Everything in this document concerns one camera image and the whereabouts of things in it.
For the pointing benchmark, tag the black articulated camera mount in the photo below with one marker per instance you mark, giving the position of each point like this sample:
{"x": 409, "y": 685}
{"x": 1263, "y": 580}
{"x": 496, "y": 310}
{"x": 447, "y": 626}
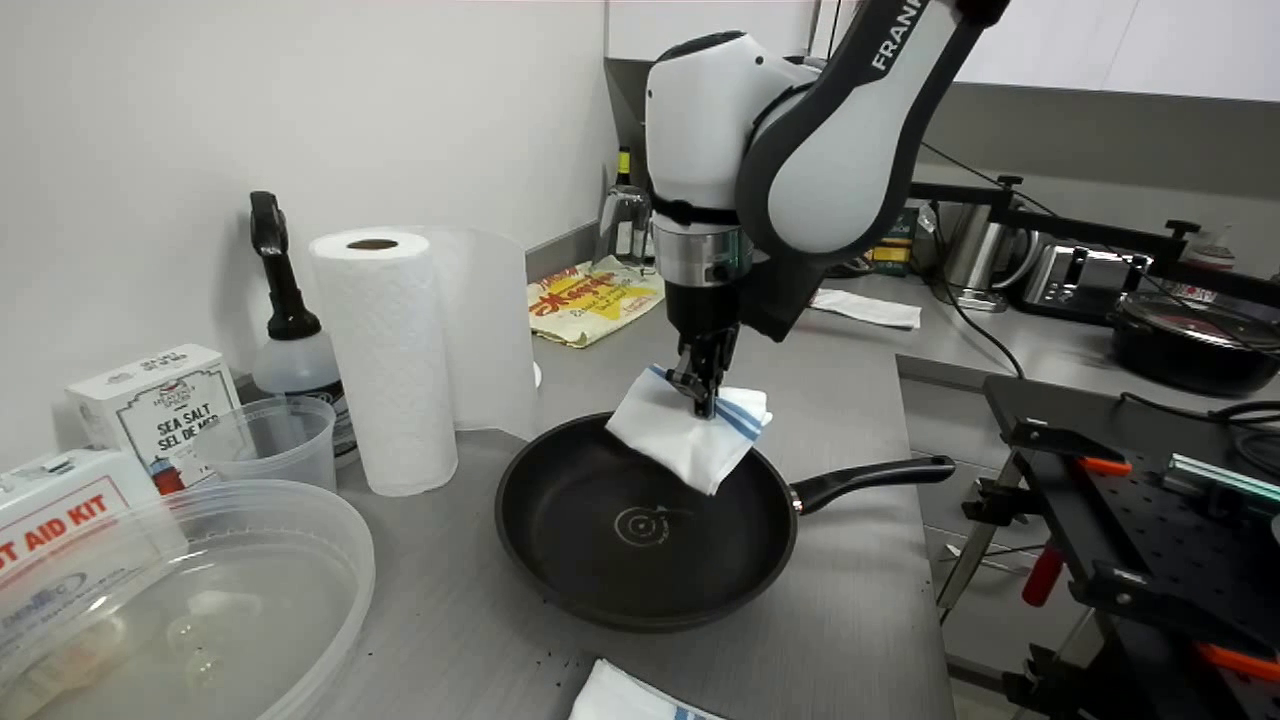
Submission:
{"x": 1067, "y": 228}

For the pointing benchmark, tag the white blue-striped towel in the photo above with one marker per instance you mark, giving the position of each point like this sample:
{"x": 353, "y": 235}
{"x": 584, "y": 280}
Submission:
{"x": 672, "y": 447}
{"x": 621, "y": 703}

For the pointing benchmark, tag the black round hotplate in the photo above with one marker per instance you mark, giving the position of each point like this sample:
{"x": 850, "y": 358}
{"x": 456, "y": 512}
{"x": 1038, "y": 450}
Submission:
{"x": 1192, "y": 341}

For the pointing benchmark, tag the spray bottle with black trigger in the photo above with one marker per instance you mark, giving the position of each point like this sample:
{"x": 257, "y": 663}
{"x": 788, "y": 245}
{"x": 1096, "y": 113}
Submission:
{"x": 273, "y": 266}

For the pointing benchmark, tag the white folded cloth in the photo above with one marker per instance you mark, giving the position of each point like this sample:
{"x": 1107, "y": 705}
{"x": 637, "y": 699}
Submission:
{"x": 866, "y": 310}

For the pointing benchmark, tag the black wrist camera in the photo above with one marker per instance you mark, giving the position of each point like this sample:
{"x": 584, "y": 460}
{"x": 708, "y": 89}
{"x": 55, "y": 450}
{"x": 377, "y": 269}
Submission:
{"x": 780, "y": 302}

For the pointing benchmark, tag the chrome toaster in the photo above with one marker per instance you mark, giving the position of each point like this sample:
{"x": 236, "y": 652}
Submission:
{"x": 1086, "y": 276}

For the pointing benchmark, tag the clear plastic cup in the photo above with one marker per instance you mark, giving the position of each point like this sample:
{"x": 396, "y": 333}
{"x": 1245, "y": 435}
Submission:
{"x": 286, "y": 450}

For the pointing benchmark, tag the white first aid kit box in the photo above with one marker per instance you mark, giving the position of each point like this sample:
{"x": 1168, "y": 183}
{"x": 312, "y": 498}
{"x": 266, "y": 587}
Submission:
{"x": 64, "y": 534}

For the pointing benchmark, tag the clear plastic bowl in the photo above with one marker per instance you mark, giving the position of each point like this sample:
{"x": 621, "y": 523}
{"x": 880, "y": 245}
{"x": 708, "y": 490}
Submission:
{"x": 273, "y": 626}

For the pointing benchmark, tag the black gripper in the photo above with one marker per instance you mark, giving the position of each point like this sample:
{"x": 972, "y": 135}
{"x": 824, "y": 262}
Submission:
{"x": 700, "y": 325}

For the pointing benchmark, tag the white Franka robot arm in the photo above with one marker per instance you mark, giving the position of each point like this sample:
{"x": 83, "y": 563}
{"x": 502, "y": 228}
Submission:
{"x": 824, "y": 175}

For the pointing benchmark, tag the black nonstick frying pan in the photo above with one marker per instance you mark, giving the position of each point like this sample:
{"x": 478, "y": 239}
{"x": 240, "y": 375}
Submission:
{"x": 624, "y": 563}

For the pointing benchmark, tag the white sea salt box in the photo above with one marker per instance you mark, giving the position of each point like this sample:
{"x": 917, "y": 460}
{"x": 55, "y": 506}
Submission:
{"x": 160, "y": 414}

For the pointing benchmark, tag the dark bottle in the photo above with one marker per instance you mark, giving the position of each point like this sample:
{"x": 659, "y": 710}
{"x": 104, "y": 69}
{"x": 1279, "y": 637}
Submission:
{"x": 621, "y": 213}

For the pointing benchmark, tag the chrome kettle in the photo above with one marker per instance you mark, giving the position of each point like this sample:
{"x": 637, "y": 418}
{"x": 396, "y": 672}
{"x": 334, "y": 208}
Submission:
{"x": 982, "y": 252}

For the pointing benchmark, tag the yellow and black box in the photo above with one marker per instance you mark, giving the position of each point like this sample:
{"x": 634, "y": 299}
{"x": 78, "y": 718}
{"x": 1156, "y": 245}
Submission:
{"x": 896, "y": 245}

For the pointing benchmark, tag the white paper towel roll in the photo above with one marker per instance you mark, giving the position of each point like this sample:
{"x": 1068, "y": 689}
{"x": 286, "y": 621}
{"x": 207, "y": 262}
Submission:
{"x": 384, "y": 375}

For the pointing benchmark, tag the black perforated robot table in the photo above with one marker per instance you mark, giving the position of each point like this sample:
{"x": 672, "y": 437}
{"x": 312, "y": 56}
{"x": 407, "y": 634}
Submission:
{"x": 1173, "y": 547}

